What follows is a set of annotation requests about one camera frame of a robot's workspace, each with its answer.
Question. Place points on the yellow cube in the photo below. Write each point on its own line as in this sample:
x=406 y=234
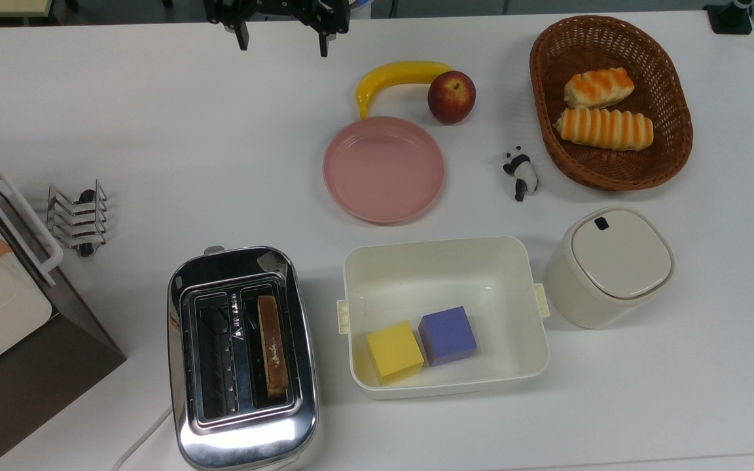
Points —
x=394 y=352

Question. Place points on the long striped bread roll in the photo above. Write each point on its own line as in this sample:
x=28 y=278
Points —
x=605 y=128

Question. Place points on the chrome two-slot toaster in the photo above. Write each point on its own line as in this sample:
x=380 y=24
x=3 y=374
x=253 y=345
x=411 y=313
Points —
x=241 y=356

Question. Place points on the cream lidded bin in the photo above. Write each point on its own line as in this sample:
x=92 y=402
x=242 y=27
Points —
x=609 y=267

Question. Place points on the purple cube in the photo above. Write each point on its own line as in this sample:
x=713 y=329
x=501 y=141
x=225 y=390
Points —
x=447 y=335

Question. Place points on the toast slice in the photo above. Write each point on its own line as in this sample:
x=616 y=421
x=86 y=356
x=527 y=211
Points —
x=271 y=347

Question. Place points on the yellow banana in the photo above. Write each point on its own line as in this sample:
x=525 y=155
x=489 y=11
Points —
x=390 y=75

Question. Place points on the brown wicker basket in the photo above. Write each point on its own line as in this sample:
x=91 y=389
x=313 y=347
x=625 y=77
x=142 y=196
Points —
x=671 y=98

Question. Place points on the red apple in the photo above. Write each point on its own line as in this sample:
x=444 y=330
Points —
x=451 y=97

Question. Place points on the black camera stand base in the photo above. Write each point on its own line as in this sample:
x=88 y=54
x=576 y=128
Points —
x=730 y=16

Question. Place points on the cream rectangular plastic tub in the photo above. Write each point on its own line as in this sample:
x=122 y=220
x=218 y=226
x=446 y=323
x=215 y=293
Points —
x=442 y=314

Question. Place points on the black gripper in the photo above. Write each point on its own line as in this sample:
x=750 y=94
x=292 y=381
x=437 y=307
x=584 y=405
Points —
x=285 y=11

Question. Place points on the short striped bread roll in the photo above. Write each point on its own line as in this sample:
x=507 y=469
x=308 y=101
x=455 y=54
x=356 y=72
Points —
x=598 y=87

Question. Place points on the pink round plate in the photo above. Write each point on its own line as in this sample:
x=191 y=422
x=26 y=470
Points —
x=383 y=169

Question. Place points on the metal toast rack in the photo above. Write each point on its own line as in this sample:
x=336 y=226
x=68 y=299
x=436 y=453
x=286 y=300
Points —
x=78 y=219

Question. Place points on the panda figurine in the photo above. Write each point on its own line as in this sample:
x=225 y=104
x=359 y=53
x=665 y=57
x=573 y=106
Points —
x=521 y=173

